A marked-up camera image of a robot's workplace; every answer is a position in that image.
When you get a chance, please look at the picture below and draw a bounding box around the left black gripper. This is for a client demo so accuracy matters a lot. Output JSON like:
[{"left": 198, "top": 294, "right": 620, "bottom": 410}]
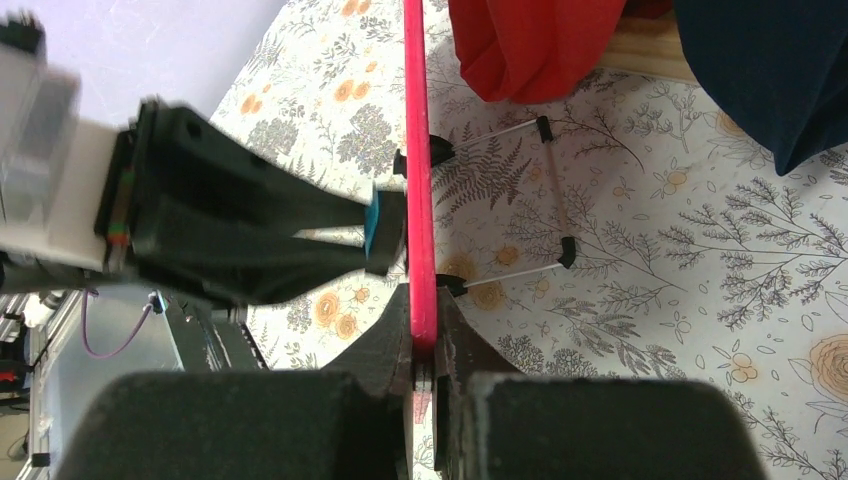
[{"left": 92, "top": 99, "right": 391, "bottom": 305}]

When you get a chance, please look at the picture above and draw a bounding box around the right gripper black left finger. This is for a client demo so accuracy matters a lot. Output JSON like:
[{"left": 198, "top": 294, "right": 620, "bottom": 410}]
[{"left": 321, "top": 284, "right": 413, "bottom": 397}]

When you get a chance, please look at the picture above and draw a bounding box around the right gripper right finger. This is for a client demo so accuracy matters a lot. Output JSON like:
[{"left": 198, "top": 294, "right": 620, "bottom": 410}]
[{"left": 433, "top": 288, "right": 520, "bottom": 396}]

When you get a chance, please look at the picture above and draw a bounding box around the pink framed whiteboard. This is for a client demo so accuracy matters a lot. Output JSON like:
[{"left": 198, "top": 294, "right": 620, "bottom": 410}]
[{"left": 403, "top": 0, "right": 438, "bottom": 361}]

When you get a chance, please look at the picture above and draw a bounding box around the floral patterned tablecloth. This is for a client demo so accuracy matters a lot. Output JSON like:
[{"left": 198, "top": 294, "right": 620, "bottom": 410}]
[{"left": 213, "top": 1, "right": 847, "bottom": 479}]

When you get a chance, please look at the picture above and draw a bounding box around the red tank top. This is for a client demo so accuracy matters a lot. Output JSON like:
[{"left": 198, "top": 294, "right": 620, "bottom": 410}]
[{"left": 448, "top": 0, "right": 625, "bottom": 104}]

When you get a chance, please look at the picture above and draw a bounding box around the wooden clothes rack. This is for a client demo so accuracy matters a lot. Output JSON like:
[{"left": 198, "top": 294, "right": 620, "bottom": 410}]
[{"left": 597, "top": 14, "right": 698, "bottom": 85}]

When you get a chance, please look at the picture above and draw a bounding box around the dark navy basketball jersey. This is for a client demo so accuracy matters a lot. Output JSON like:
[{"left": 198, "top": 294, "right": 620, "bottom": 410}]
[{"left": 674, "top": 0, "right": 847, "bottom": 176}]

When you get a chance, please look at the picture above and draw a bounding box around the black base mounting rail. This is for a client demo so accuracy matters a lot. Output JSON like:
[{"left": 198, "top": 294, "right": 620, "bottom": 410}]
[{"left": 159, "top": 293, "right": 268, "bottom": 373}]

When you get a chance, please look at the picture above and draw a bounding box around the wire whiteboard stand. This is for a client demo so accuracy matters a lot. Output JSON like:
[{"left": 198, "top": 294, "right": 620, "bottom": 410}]
[{"left": 392, "top": 115, "right": 579, "bottom": 298}]

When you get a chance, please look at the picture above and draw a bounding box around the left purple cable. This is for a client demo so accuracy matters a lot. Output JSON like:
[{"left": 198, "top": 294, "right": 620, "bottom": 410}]
[{"left": 80, "top": 288, "right": 164, "bottom": 361}]

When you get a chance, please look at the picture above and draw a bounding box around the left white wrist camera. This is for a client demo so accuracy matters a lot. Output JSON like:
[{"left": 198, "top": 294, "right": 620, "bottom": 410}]
[{"left": 1, "top": 12, "right": 118, "bottom": 271}]

